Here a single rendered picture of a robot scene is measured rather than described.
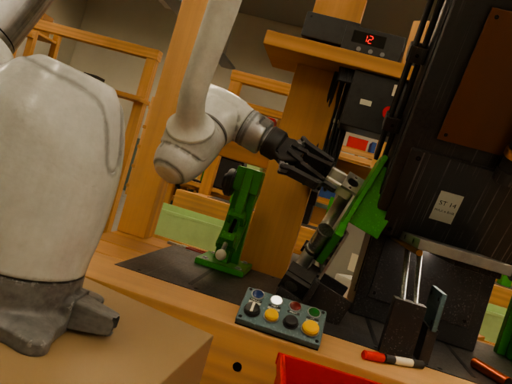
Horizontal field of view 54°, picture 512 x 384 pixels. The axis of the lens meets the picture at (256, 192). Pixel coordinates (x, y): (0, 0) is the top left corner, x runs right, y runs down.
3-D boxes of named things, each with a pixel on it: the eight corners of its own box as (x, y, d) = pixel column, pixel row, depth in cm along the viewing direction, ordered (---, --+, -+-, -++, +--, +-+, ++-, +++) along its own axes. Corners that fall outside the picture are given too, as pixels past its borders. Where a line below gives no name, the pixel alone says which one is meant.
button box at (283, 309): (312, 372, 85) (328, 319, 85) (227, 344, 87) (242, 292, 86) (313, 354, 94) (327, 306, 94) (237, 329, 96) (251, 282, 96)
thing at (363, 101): (403, 140, 131) (420, 84, 131) (339, 123, 133) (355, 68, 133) (396, 145, 143) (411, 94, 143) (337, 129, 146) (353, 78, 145)
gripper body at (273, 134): (262, 137, 114) (297, 158, 113) (278, 118, 120) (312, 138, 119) (254, 159, 120) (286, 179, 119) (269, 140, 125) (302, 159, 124)
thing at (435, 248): (509, 283, 86) (514, 266, 86) (414, 255, 88) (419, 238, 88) (451, 256, 124) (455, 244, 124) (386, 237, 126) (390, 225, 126)
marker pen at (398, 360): (418, 366, 93) (420, 359, 93) (424, 371, 92) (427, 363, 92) (360, 356, 89) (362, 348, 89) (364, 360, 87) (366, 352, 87)
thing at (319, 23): (353, 48, 137) (361, 23, 136) (300, 34, 139) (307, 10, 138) (352, 55, 144) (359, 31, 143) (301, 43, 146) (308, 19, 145)
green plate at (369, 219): (365, 260, 106) (419, 174, 105) (330, 239, 107) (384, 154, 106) (361, 253, 117) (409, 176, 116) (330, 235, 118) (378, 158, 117)
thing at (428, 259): (474, 353, 119) (516, 214, 118) (348, 312, 123) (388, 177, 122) (454, 332, 137) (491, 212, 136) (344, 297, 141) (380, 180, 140)
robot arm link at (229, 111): (251, 129, 128) (224, 160, 120) (200, 99, 130) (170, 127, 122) (261, 98, 120) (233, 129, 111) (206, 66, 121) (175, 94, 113)
